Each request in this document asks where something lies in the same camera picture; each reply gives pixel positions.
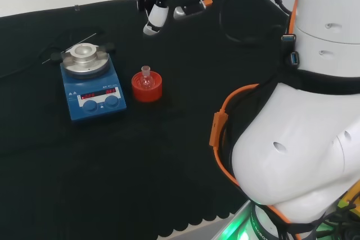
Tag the clear round-bottom glass flask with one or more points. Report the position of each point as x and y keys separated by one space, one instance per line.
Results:
x=146 y=81

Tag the clear cloth clip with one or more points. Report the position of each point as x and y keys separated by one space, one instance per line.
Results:
x=76 y=7

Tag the thin steel probe rod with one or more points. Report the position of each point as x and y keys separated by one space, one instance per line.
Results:
x=84 y=39

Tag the blue USB plug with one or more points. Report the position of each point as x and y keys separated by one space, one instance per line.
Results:
x=289 y=38
x=294 y=58

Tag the blue-base heater with steel plate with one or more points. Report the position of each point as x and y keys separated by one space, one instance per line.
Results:
x=95 y=102

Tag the black bench cloth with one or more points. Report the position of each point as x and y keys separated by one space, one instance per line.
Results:
x=112 y=167

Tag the pale metal base plate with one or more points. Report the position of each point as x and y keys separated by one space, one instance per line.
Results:
x=213 y=228

